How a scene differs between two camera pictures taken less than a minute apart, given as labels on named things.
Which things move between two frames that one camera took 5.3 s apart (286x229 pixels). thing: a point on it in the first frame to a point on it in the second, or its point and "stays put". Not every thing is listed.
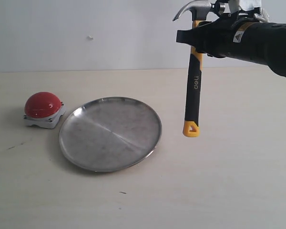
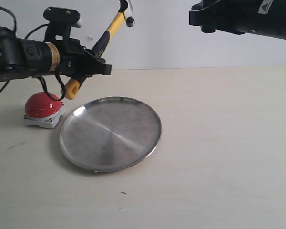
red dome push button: x=43 y=109 stays put
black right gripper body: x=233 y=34 to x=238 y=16
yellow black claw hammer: x=199 y=11 to x=72 y=88
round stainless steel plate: x=108 y=133 stays put
